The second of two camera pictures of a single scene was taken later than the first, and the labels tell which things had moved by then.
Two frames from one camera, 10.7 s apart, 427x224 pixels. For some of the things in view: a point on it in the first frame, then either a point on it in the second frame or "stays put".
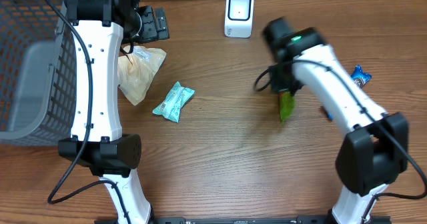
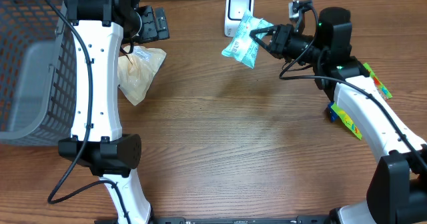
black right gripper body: x=283 y=79 to x=281 y=39
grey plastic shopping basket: x=38 y=82 stays put
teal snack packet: x=170 y=107 to x=244 y=47
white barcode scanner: x=239 y=14 stays put
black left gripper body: x=148 y=31 stays put
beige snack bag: x=135 y=71 stays put
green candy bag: x=287 y=105 to x=345 y=119
